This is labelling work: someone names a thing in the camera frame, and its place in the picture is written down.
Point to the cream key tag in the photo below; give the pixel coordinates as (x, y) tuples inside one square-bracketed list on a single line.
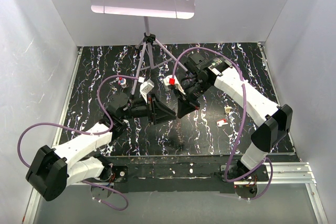
[(228, 109)]

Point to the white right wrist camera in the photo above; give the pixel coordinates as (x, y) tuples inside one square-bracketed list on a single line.
[(172, 84)]

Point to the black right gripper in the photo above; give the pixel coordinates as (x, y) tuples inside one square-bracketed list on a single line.
[(186, 105)]

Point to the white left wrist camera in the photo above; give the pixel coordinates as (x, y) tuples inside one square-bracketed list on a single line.
[(145, 89)]

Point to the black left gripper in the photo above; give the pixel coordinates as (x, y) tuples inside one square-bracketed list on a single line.
[(159, 113)]

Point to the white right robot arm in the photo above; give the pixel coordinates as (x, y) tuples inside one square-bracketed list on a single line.
[(273, 121)]

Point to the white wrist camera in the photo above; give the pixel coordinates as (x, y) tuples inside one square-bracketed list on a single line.
[(145, 89), (172, 84)]

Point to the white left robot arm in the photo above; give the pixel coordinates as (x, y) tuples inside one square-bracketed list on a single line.
[(53, 169)]

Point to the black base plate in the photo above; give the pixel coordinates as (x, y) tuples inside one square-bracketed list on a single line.
[(172, 173)]

